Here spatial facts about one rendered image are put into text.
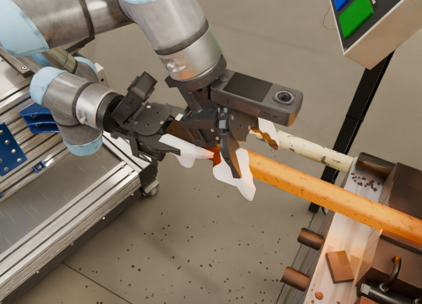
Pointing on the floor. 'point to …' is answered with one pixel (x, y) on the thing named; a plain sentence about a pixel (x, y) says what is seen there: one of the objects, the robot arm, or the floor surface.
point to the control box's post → (370, 77)
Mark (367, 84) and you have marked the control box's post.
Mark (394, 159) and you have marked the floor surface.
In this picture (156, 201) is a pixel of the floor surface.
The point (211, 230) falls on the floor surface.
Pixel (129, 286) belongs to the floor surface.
